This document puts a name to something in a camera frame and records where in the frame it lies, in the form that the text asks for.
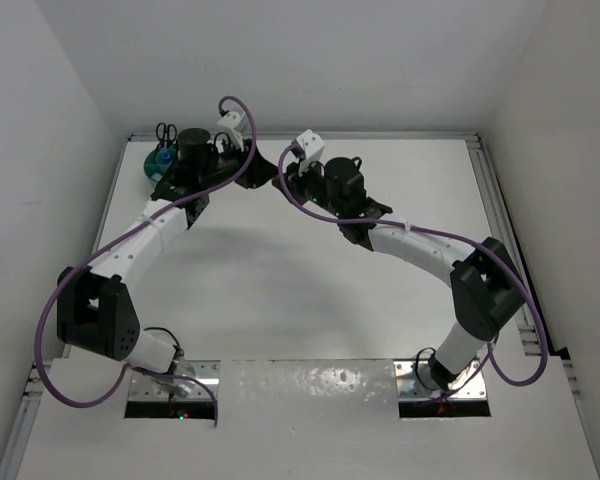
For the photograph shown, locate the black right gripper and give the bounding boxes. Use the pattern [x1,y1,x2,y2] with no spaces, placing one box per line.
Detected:
[275,154,344,219]

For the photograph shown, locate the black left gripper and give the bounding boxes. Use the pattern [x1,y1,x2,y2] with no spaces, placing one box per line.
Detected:
[199,133,279,190]

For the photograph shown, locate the blue cap glue bottle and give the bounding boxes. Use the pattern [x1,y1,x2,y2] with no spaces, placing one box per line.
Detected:
[156,148,175,169]

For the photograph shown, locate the black handled scissors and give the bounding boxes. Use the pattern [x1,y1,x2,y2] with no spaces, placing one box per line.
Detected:
[155,122,178,150]
[213,132,232,152]

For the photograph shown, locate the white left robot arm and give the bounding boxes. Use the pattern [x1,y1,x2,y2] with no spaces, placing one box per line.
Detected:
[56,124,277,374]

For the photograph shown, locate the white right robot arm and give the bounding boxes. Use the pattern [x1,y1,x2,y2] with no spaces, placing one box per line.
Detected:
[273,157,524,391]

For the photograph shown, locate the teal round organizer container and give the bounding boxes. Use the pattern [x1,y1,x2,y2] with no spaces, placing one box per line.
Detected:
[143,147,177,187]

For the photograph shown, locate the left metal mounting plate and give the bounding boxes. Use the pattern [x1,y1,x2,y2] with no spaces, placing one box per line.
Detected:
[128,360,221,402]

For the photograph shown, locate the metal mounting plate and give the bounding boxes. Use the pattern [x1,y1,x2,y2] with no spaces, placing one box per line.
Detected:
[128,360,221,402]
[394,359,488,403]

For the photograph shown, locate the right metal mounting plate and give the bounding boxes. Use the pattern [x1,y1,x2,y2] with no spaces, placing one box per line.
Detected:
[394,359,488,403]

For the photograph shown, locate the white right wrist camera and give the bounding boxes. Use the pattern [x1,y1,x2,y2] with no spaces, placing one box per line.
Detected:
[292,129,325,177]

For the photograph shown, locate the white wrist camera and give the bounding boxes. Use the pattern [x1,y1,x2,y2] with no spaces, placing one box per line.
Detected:
[292,129,325,177]
[216,111,246,151]

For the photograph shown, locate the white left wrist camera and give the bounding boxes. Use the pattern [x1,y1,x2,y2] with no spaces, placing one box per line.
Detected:
[216,111,246,151]

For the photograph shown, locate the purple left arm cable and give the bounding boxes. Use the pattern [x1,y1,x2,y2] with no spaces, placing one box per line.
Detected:
[33,96,257,427]

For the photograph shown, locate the aluminium frame rail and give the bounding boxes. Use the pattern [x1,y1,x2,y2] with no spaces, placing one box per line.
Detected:
[462,133,548,329]

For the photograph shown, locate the black cable at base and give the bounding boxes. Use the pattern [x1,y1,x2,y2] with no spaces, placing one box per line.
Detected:
[413,347,439,389]

